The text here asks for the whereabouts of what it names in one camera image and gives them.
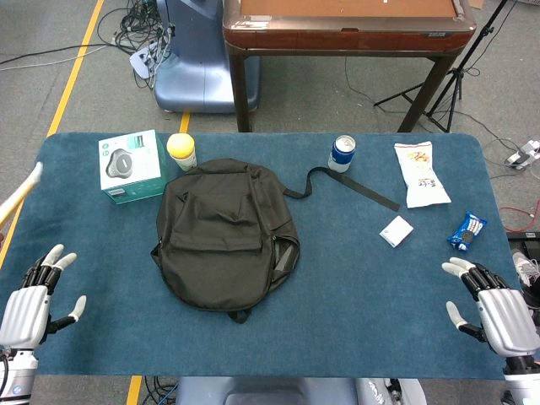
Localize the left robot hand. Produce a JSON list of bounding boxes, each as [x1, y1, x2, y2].
[[0, 243, 88, 351]]

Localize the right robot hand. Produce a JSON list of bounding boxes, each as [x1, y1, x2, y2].
[[441, 256, 540, 358]]

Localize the black backpack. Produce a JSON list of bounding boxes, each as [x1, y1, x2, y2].
[[150, 158, 401, 325]]

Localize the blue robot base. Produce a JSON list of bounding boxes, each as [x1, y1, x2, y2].
[[154, 0, 262, 114]]

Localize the white snack bag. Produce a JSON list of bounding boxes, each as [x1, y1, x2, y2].
[[393, 141, 452, 209]]

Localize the grey sneaker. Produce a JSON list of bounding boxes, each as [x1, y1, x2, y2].
[[512, 248, 540, 292]]

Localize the blue cookie packet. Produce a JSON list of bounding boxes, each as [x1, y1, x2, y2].
[[446, 210, 489, 253]]

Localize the pale wooden stick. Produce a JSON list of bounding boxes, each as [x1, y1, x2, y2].
[[0, 161, 44, 227]]

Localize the small white box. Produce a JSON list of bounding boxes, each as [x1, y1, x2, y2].
[[379, 215, 414, 248]]

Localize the blue table mat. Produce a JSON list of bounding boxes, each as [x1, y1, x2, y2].
[[0, 132, 533, 379]]

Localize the white power strip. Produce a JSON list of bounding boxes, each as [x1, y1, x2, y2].
[[129, 46, 159, 79], [505, 141, 540, 170]]

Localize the white teal product box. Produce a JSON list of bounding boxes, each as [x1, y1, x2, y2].
[[98, 129, 170, 206]]

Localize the yellow lid jar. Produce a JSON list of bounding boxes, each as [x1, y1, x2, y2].
[[165, 132, 198, 172]]

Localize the blue soda can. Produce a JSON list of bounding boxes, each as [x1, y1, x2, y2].
[[327, 134, 357, 174]]

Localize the black tripod stand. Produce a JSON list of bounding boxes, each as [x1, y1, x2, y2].
[[374, 0, 514, 134]]

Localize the grey robot torso base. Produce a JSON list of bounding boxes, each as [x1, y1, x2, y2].
[[175, 376, 427, 405]]

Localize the brown mahjong table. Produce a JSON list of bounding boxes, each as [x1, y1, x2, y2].
[[222, 0, 478, 134]]

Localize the red cable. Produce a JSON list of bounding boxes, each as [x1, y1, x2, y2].
[[501, 205, 540, 233]]

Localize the black cable bundle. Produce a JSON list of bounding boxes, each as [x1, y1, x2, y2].
[[96, 0, 176, 89]]

